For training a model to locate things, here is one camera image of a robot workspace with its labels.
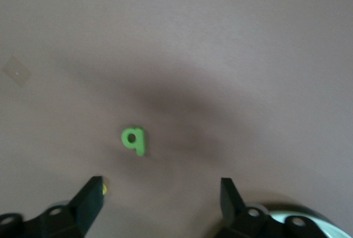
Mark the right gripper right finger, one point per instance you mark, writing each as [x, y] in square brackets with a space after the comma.
[230, 205]

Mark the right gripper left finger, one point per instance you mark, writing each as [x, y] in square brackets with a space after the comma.
[88, 202]

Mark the yellow letter u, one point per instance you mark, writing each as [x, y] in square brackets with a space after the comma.
[104, 189]

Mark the green letter b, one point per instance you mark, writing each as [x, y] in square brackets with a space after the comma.
[140, 144]

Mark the green plate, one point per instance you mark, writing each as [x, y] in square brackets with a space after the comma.
[337, 229]

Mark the clear tape patch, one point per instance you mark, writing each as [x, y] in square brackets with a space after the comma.
[16, 71]

